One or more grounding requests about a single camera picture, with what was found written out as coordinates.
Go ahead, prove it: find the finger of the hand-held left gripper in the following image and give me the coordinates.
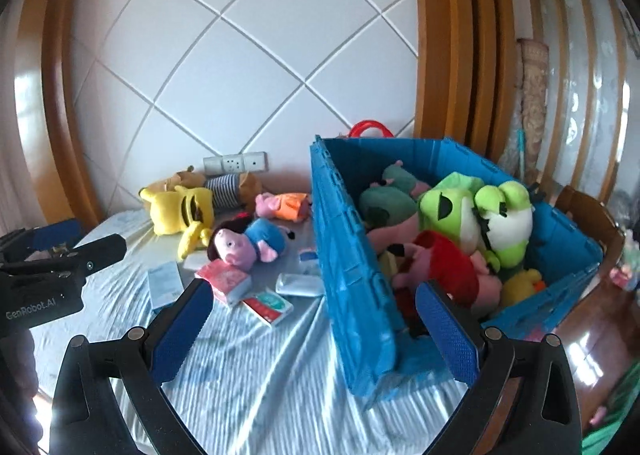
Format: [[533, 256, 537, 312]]
[[0, 219, 83, 263], [0, 234, 127, 283]]

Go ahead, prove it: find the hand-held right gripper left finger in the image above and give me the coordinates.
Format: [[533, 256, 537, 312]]
[[50, 277, 216, 455]]

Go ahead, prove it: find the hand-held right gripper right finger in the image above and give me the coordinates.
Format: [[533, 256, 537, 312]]
[[415, 279, 586, 455]]

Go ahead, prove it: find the pink pig plush red dress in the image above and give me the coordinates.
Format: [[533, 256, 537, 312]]
[[391, 230, 502, 316]]

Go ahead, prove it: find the blue plastic storage crate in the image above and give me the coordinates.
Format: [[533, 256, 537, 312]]
[[309, 135, 603, 411]]

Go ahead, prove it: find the green frog plush white belly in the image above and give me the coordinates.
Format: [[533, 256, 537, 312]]
[[472, 181, 535, 272]]

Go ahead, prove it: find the person's left forearm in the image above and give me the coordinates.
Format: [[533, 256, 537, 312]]
[[0, 330, 46, 455]]

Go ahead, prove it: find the red patterned box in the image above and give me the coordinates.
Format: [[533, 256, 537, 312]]
[[195, 260, 252, 308]]

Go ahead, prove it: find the yellow mouse plush toy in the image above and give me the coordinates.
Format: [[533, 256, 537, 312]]
[[139, 185, 216, 260]]

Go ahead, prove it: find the red white green box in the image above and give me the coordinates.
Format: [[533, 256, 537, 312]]
[[243, 291, 294, 327]]

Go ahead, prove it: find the yellow duck plush toy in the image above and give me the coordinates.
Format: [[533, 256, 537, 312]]
[[501, 269, 545, 308]]

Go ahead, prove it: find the pink plastic item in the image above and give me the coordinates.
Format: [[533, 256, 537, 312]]
[[520, 325, 556, 343]]

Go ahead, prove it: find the pink starfish plush toy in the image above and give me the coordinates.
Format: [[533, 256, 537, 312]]
[[367, 215, 426, 253]]

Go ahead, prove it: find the pink pig plush blue shirt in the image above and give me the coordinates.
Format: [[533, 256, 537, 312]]
[[207, 212, 296, 270]]

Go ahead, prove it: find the white tube packet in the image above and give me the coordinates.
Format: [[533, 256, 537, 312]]
[[276, 272, 326, 297]]

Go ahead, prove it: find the brown dog plush striped shirt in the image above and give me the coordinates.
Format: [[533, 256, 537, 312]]
[[155, 165, 263, 210]]

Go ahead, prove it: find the teal green plush toy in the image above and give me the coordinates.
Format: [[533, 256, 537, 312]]
[[359, 185, 418, 228]]

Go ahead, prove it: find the pink pig plush orange dress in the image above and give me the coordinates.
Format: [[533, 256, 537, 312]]
[[255, 192, 313, 222]]

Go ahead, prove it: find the wooden chair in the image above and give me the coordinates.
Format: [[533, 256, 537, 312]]
[[555, 185, 628, 281]]

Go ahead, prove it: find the colourful toy pile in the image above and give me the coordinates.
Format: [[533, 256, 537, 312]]
[[610, 235, 640, 291]]

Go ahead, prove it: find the green cloth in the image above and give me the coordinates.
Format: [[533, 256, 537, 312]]
[[582, 370, 640, 455]]

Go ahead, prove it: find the white quilted headboard panel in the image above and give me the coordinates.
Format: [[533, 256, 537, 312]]
[[70, 0, 418, 216]]

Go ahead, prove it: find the rolled patterned carpet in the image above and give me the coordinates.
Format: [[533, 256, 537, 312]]
[[500, 38, 551, 171]]

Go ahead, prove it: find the wooden framed glass door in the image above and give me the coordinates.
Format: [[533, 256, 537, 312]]
[[517, 0, 640, 206]]

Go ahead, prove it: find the curved wooden headboard frame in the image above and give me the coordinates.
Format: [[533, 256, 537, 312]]
[[15, 0, 108, 231], [412, 0, 516, 161]]

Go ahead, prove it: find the red handled bag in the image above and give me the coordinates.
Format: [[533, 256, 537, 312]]
[[348, 120, 396, 138]]

